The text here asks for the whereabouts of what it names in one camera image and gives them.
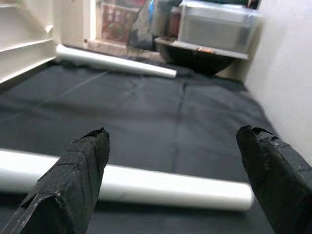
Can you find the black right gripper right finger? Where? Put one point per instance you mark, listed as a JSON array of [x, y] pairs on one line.
[[280, 180]]

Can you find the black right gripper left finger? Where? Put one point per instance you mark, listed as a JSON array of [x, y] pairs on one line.
[[70, 185]]

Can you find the white plastic table leg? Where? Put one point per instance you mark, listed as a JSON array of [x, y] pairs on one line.
[[117, 62], [158, 185]]

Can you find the white plastic children table top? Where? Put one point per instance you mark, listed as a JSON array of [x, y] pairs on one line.
[[24, 48]]

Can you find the black tablecloth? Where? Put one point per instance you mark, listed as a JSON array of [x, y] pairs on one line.
[[158, 117]]

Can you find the beige low bench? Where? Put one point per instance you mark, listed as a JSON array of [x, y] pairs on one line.
[[109, 47]]

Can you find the black round basin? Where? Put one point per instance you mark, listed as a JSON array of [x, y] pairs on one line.
[[195, 61]]

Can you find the orange-lidded printed storage box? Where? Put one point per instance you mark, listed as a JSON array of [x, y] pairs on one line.
[[115, 24]]

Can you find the clear plastic storage container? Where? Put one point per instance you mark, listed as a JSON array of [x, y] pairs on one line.
[[214, 26]]

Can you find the black plastic bag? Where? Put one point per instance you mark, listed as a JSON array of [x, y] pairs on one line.
[[146, 29]]

